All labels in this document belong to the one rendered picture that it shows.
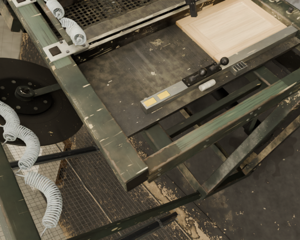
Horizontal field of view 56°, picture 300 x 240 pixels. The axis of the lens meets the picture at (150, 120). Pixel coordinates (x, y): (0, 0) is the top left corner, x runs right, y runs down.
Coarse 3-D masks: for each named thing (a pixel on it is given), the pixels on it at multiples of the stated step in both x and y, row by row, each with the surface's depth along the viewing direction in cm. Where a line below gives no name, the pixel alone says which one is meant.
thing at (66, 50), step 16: (208, 0) 157; (224, 0) 165; (160, 16) 148; (176, 16) 152; (112, 32) 140; (128, 32) 141; (144, 32) 147; (48, 48) 128; (64, 48) 129; (80, 48) 129; (96, 48) 136; (112, 48) 142
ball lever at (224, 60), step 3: (222, 57) 121; (225, 57) 120; (222, 60) 120; (225, 60) 119; (228, 60) 120; (219, 63) 124; (222, 63) 120; (225, 63) 120; (213, 66) 130; (216, 66) 127; (210, 69) 130; (213, 69) 130
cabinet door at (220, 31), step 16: (240, 0) 165; (208, 16) 157; (224, 16) 158; (240, 16) 158; (256, 16) 158; (272, 16) 158; (192, 32) 149; (208, 32) 150; (224, 32) 150; (240, 32) 150; (256, 32) 150; (272, 32) 150; (208, 48) 143; (224, 48) 143; (240, 48) 143
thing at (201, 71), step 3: (201, 69) 116; (204, 69) 116; (198, 72) 117; (201, 72) 116; (204, 72) 116; (198, 75) 121; (201, 75) 116; (204, 75) 116; (189, 78) 127; (192, 78) 126; (195, 78) 127
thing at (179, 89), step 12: (276, 36) 145; (288, 36) 147; (252, 48) 140; (264, 48) 141; (240, 60) 136; (180, 84) 127; (156, 96) 123; (168, 96) 123; (180, 96) 128; (144, 108) 121; (156, 108) 123
